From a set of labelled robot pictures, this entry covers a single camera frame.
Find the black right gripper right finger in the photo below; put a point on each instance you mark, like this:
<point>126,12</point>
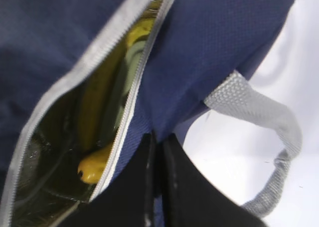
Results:
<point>190,200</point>

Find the navy blue lunch bag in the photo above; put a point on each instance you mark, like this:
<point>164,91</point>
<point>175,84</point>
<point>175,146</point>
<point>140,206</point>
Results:
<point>199,56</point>

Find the yellow banana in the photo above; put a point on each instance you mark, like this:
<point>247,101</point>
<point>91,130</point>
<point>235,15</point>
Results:
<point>98,86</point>

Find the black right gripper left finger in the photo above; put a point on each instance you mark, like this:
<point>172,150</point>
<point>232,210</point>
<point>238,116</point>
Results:
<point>129,199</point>

